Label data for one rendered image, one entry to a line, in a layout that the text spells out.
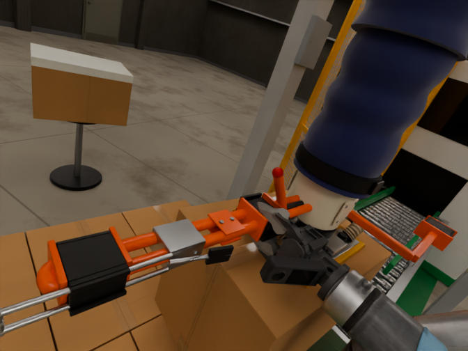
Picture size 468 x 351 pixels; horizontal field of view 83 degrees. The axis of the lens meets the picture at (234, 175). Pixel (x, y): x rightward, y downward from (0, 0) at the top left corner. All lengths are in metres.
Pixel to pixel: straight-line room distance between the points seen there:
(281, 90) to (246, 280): 1.63
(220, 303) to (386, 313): 0.35
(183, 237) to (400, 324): 0.35
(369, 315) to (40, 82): 2.09
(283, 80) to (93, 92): 1.36
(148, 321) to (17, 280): 0.48
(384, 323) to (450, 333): 0.16
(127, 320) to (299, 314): 0.67
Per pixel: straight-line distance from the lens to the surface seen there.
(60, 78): 2.16
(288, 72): 2.06
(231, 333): 0.69
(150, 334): 1.10
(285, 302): 0.64
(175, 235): 0.46
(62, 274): 0.39
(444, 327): 0.64
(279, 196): 0.60
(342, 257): 0.84
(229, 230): 0.50
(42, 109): 2.23
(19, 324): 0.40
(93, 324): 1.11
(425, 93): 0.70
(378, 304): 0.51
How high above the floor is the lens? 1.50
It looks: 26 degrees down
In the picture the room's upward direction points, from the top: 20 degrees clockwise
